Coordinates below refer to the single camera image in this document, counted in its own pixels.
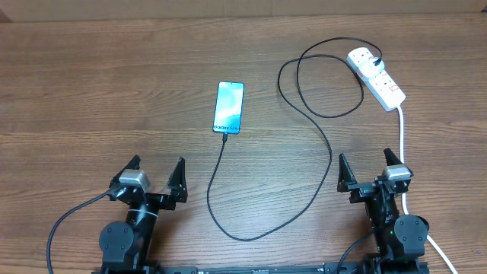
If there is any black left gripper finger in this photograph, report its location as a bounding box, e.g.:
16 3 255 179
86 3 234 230
109 155 141 187
167 158 188 202

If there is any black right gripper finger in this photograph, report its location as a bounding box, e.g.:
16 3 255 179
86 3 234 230
337 153 358 193
384 148 402 166

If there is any black USB charging cable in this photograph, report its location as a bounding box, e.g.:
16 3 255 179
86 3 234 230
206 37 384 243

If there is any Galaxy S24 smartphone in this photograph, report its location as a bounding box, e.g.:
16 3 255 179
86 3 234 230
212 81 245 134

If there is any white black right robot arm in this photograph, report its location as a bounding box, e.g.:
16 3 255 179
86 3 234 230
336 148 429 273

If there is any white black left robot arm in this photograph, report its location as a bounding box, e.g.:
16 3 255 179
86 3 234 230
99 155 188 273

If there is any white charger plug adapter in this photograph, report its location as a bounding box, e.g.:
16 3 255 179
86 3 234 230
358 58 385 78

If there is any white power strip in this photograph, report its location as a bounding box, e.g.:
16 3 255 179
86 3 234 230
347 47 406 111

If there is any cardboard back panel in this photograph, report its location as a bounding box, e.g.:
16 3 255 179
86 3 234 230
1 0 486 23

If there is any white power strip cord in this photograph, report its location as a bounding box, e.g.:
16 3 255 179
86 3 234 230
395 105 460 274

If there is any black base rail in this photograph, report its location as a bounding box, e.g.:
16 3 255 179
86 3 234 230
92 263 430 274

